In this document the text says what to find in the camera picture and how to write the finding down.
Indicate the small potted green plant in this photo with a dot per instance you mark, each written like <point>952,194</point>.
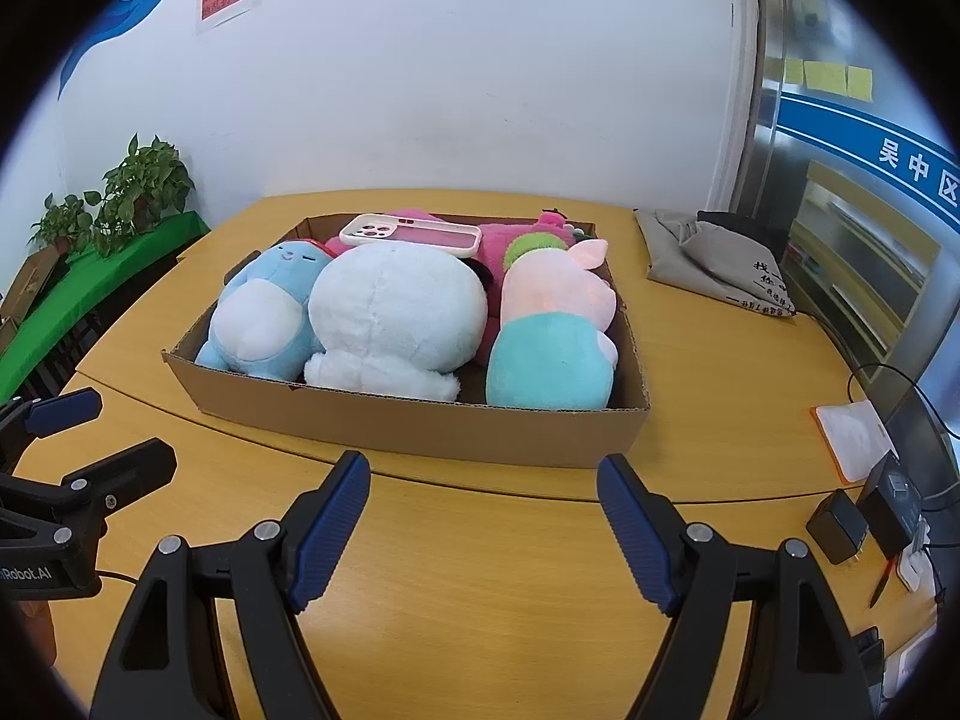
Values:
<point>66,225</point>

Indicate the pink pig plush toy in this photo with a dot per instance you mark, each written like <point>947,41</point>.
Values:
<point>552,352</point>

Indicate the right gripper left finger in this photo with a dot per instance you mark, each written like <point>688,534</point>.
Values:
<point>166,659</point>

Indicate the large potted green plant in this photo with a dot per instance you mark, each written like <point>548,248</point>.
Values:
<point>149,184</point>

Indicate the light blue plush toy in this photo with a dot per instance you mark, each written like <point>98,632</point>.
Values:
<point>260,327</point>

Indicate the white pink phone case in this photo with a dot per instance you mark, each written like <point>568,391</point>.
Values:
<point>460,240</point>

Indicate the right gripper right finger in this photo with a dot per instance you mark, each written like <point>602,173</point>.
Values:
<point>799,659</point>

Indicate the black power adapter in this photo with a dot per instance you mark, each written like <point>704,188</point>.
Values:
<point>838,528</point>

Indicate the yellow sticky notes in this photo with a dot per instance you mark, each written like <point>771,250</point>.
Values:
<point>832,78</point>

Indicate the black charger box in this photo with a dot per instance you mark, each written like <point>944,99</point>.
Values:
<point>891,505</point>

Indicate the grey canvas tote bag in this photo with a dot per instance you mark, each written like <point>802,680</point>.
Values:
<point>715,262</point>

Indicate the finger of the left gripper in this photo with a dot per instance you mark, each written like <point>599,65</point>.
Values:
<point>106,486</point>
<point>22,421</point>

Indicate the black pen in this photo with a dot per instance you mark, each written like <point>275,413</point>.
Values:
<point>882,583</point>

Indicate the pink plush bear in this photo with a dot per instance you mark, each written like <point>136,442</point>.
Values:
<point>501,242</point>

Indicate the green table cloth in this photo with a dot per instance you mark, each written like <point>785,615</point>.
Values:
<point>88,281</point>

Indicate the white power strip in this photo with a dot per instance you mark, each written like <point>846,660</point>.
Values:
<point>914,566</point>

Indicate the white panda plush toy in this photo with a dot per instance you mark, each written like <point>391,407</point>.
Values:
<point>396,320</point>

